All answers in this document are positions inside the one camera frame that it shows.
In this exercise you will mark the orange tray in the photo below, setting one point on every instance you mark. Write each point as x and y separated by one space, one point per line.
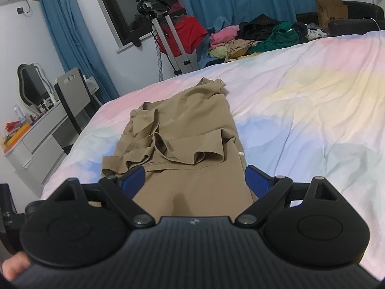
18 135

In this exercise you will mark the small black hanging object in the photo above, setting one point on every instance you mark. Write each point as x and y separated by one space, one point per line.
137 40

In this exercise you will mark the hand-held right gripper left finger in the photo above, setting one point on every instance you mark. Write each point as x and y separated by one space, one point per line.
135 179

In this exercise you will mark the row of cosmetic bottles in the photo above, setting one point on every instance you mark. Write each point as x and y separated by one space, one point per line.
45 105

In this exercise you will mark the white spray bottle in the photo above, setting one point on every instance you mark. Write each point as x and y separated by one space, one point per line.
18 114

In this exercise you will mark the red garment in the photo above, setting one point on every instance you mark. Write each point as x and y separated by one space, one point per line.
189 33

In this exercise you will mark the white patterned cloth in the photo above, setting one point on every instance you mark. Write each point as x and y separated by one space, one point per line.
315 33

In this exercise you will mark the blue garment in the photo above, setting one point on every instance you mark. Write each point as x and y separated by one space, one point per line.
206 60

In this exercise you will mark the pink garment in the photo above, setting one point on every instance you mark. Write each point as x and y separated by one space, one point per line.
224 36

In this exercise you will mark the dark framed window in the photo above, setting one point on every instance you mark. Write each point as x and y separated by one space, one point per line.
126 3

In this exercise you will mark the bed with pastel duvet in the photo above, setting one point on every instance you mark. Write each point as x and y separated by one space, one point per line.
315 111

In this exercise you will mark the red fabric item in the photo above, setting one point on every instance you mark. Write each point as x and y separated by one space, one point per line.
13 126

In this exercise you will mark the crumpled beige garment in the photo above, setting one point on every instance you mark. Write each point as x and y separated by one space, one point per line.
237 48

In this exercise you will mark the tan t-shirt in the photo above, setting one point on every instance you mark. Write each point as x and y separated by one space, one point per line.
186 111

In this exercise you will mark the black garment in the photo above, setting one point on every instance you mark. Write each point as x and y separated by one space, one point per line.
258 25

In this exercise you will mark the black sofa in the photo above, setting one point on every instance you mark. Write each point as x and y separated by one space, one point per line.
361 9

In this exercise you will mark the brown paper bag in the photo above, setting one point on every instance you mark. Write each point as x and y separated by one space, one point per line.
331 10

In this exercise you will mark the green garment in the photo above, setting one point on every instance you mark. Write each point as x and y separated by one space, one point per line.
279 40

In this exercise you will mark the standing garment steamer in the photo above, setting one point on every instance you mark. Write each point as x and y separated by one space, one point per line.
174 36

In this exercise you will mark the narrow blue curtain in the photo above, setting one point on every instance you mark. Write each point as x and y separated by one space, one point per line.
69 30

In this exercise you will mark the white dressing table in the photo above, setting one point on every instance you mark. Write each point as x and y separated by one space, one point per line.
39 144

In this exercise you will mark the wavy framed mirror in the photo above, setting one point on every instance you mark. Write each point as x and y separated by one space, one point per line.
30 84

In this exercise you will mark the pale yellow garment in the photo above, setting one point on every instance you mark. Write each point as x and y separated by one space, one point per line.
218 52

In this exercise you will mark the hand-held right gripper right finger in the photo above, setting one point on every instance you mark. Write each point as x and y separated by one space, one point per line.
255 180

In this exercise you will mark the black and beige chair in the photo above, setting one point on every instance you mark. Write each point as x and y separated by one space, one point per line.
73 96

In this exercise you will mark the person's left hand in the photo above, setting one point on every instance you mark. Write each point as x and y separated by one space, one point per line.
15 265

